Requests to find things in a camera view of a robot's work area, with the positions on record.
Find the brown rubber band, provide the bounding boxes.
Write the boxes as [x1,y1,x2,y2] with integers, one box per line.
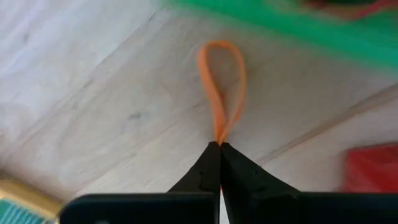
[303,0,398,21]

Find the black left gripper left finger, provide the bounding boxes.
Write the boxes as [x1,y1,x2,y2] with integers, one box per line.
[58,141,221,224]

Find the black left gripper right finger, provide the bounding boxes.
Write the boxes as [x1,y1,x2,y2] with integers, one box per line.
[220,142,398,224]

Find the orange rubber band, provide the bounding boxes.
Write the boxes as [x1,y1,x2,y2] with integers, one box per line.
[197,39,248,146]

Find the green plastic slotted basket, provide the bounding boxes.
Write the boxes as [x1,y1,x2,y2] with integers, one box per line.
[160,0,398,72]

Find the red plastic slotted basket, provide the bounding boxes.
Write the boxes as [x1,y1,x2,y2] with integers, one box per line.
[340,142,398,194]

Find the yellow Crayola crayon box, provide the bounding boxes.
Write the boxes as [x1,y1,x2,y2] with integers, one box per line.
[0,179,65,224]

